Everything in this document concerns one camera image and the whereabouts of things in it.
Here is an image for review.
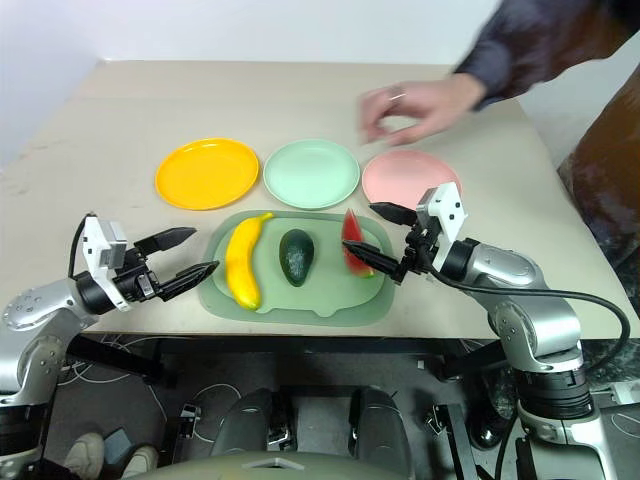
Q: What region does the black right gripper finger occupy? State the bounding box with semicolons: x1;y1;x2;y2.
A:
341;239;406;285
368;201;419;226

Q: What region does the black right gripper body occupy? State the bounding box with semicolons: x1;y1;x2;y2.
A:
391;218;445;287

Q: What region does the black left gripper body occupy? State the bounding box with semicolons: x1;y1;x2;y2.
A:
112;244;165;305

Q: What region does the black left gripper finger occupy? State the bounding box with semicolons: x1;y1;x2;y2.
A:
133;227;198;255
158;260;222;303

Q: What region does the pink plate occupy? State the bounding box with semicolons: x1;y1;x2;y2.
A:
361;149;464;210

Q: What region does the yellow plate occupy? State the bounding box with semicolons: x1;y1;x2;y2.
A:
155;138;260;212

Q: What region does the light green plate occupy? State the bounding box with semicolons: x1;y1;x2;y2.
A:
263;138;361;211

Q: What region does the person's bare hand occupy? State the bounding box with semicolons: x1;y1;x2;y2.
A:
356;73;489;149

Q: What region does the red watermelon slice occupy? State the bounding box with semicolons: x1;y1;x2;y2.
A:
340;208;377;280

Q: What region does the yellow banana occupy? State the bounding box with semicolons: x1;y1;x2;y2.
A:
225;212;276;312

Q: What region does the green plastic tray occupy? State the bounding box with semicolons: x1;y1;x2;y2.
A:
198;209;397;329

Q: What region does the dark green avocado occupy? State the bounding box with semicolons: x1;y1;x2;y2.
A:
278;228;316;288

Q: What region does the dark rounded shape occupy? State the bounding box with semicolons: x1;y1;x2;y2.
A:
209;388;275;457
348;386;414;480

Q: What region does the white shoe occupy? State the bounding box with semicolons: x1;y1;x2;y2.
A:
64;432;107;480
121;444;161;480

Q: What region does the brown wooden object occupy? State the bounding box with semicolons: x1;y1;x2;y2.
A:
557;64;640;266

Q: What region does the grey robot torso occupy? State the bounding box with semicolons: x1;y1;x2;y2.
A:
142;448;416;480

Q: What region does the small white box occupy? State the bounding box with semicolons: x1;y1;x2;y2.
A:
609;381;640;406

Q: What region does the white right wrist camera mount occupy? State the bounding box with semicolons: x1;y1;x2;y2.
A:
415;182;471;272

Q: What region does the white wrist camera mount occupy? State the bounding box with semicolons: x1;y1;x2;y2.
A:
81;214;134;313
415;182;471;272

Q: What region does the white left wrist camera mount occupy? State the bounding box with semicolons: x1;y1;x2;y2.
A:
81;214;134;313

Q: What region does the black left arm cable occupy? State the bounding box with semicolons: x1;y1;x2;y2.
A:
67;211;97;281

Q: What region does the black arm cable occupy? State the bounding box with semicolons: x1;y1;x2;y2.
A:
67;211;97;281
428;268;632;374

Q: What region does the black table frame bar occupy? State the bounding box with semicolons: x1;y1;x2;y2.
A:
67;333;179;387

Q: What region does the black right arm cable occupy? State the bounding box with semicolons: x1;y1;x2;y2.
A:
428;268;632;374

